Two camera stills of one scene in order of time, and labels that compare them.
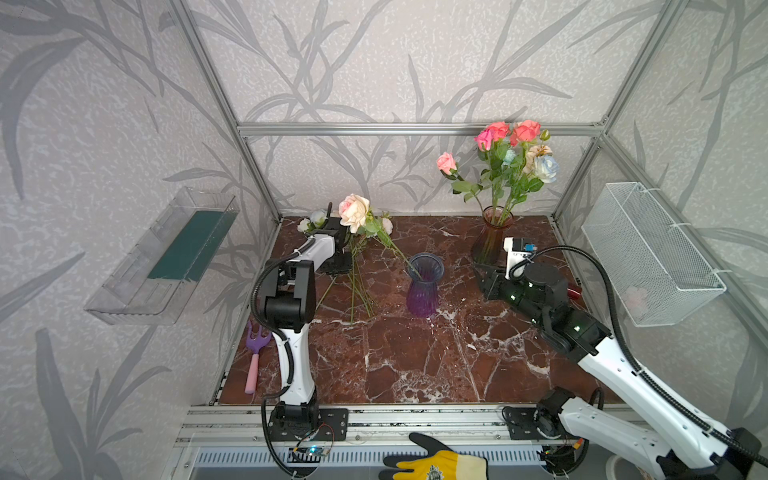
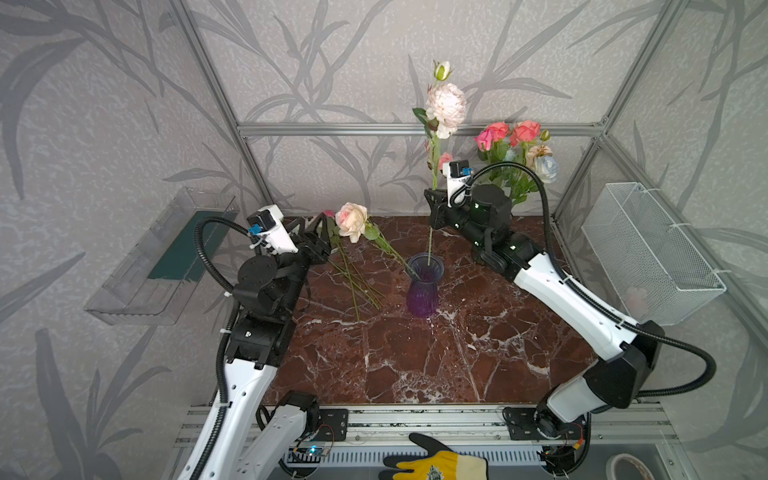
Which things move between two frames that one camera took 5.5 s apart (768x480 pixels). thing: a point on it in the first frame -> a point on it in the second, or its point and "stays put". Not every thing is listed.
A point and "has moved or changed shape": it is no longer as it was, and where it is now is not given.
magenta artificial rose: x=484 y=143 -> x=492 y=133
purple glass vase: x=423 y=296 stays put
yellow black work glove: x=440 y=463 stays put
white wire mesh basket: x=657 y=271 stays put
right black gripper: x=489 y=282 -> x=437 y=204
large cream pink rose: x=357 y=215 has moved or changed shape
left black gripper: x=339 y=255 -> x=303 y=241
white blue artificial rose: x=546 y=168 stays put
